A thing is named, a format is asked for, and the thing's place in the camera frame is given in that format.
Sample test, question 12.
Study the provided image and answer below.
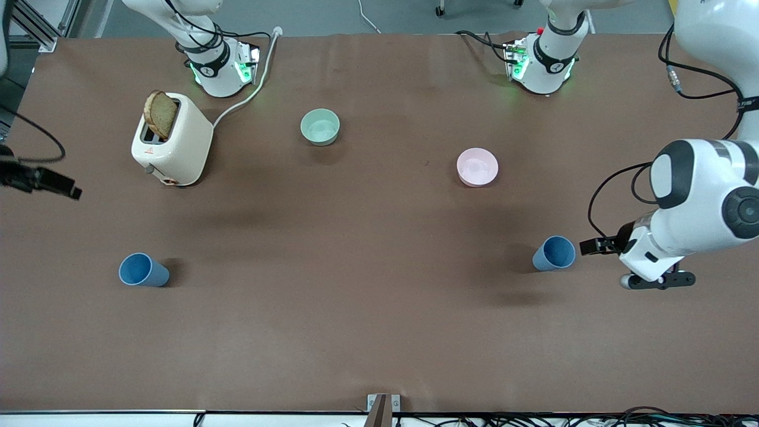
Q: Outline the black left base cable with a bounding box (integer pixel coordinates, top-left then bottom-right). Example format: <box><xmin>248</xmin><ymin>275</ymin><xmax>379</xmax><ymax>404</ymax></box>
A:
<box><xmin>455</xmin><ymin>30</ymin><xmax>512</xmax><ymax>63</ymax></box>

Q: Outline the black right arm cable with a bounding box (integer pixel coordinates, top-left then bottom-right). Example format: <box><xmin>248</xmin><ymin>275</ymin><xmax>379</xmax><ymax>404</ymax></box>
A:
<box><xmin>163</xmin><ymin>0</ymin><xmax>273</xmax><ymax>57</ymax></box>

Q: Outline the blue plastic cup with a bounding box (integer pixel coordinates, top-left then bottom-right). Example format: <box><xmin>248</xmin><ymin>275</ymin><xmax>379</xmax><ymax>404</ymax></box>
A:
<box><xmin>119</xmin><ymin>253</ymin><xmax>170</xmax><ymax>288</ymax></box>
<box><xmin>532</xmin><ymin>235</ymin><xmax>576</xmax><ymax>273</ymax></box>

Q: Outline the black looped cable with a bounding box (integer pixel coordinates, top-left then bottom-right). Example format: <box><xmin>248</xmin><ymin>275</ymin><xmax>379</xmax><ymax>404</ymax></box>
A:
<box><xmin>617</xmin><ymin>406</ymin><xmax>677</xmax><ymax>427</ymax></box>

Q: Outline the brown bread slice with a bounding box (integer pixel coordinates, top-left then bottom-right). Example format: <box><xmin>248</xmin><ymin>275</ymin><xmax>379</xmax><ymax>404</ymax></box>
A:
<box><xmin>144</xmin><ymin>90</ymin><xmax>178</xmax><ymax>141</ymax></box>

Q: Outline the grey metal table bracket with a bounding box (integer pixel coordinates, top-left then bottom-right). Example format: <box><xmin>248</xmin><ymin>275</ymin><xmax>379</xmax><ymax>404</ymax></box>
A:
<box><xmin>366</xmin><ymin>394</ymin><xmax>401</xmax><ymax>427</ymax></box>

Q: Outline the mint green bowl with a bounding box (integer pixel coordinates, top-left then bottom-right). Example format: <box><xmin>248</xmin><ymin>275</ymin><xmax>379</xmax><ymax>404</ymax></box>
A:
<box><xmin>299</xmin><ymin>109</ymin><xmax>341</xmax><ymax>146</ymax></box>

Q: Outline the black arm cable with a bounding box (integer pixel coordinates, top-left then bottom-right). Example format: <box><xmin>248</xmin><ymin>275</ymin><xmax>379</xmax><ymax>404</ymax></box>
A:
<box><xmin>658</xmin><ymin>24</ymin><xmax>745</xmax><ymax>141</ymax></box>
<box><xmin>163</xmin><ymin>0</ymin><xmax>273</xmax><ymax>57</ymax></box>

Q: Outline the aluminium frame profile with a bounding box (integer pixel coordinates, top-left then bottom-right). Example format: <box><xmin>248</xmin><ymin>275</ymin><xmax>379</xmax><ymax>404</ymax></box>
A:
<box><xmin>3</xmin><ymin>0</ymin><xmax>60</xmax><ymax>53</ymax></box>

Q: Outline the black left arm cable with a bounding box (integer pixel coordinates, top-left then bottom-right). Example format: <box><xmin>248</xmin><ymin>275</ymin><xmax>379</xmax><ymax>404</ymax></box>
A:
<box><xmin>658</xmin><ymin>24</ymin><xmax>745</xmax><ymax>141</ymax></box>

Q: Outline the pink bowl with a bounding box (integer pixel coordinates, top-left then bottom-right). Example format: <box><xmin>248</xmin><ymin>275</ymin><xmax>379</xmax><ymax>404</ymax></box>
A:
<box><xmin>457</xmin><ymin>148</ymin><xmax>499</xmax><ymax>188</ymax></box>

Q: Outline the white floor cable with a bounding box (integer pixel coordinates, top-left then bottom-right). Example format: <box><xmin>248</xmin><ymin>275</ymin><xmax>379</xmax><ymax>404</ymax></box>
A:
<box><xmin>358</xmin><ymin>0</ymin><xmax>382</xmax><ymax>34</ymax></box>

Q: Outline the cream white toaster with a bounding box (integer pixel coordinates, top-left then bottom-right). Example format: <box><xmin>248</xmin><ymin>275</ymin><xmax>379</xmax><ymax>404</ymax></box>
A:
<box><xmin>131</xmin><ymin>92</ymin><xmax>214</xmax><ymax>187</ymax></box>

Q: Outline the white toaster power cable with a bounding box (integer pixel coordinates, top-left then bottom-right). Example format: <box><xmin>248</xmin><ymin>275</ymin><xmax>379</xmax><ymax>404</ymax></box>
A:
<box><xmin>212</xmin><ymin>27</ymin><xmax>283</xmax><ymax>128</ymax></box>

